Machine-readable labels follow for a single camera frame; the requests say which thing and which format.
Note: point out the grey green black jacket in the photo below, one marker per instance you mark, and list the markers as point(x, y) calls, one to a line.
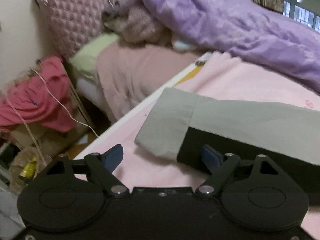
point(181, 123)

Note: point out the mauve pillow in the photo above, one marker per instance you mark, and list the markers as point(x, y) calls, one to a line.
point(129, 74)

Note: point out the light green pillow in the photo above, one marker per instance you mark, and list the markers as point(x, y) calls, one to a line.
point(85, 60)

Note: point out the pink quilted headboard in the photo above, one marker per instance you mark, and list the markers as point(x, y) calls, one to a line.
point(72, 23)

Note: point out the beige knitted garment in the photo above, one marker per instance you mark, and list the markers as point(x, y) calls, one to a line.
point(135, 25)

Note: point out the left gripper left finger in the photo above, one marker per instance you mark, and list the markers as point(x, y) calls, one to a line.
point(100, 168)

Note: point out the purple duvet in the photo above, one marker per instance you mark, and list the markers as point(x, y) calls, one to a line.
point(244, 29)

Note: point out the red cloth pile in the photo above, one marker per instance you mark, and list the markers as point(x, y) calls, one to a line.
point(44, 99)

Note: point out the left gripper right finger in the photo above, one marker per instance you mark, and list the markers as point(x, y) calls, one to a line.
point(220, 166)

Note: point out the yellow foil wrapper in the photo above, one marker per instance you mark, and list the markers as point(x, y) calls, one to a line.
point(29, 170)

